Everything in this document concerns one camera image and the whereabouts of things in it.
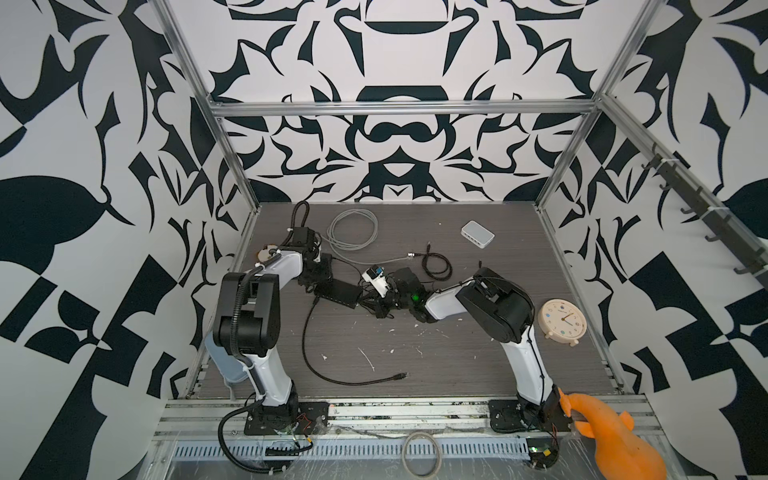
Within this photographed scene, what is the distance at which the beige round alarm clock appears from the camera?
87 centimetres

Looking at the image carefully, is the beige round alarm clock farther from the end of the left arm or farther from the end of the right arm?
the end of the left arm

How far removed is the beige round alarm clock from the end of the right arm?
1.23 feet

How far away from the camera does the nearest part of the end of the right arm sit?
0.80m
